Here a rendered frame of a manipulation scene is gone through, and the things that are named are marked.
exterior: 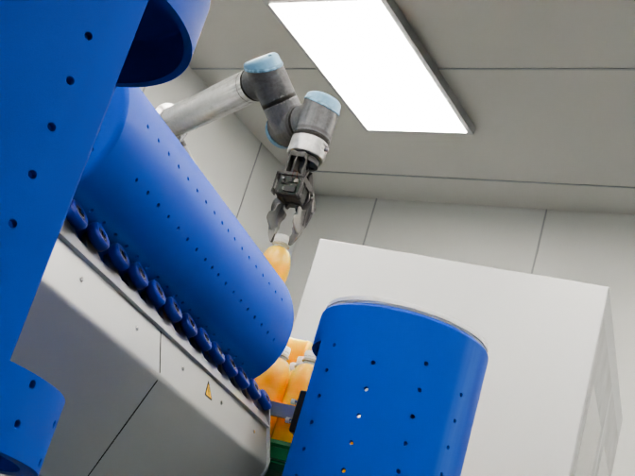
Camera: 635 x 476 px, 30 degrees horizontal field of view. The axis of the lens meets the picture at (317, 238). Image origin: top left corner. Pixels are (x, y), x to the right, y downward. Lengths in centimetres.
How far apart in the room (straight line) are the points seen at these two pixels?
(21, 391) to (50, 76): 25
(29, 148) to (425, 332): 101
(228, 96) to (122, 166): 131
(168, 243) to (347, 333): 32
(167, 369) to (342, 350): 30
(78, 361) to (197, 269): 35
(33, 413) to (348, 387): 92
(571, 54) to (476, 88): 65
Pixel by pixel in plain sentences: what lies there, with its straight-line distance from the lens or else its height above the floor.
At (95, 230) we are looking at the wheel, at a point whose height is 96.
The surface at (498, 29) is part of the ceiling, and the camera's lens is 559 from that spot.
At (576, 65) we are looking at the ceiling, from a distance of 573.
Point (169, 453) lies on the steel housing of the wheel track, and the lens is 209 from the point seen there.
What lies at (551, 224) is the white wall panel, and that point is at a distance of 717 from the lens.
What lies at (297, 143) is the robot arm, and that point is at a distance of 276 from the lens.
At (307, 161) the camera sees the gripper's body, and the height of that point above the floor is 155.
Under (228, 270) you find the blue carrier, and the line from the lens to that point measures 209.
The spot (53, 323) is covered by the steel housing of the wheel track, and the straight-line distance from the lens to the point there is 164.
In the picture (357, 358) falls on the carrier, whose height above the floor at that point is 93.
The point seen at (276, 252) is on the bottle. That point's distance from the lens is 269.
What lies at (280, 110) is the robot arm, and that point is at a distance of 288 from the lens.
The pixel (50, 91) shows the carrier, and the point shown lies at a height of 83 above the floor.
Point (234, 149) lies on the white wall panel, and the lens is 716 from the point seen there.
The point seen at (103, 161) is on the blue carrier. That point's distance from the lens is 168.
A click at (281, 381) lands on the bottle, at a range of 258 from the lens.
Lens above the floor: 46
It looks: 20 degrees up
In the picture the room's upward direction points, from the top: 17 degrees clockwise
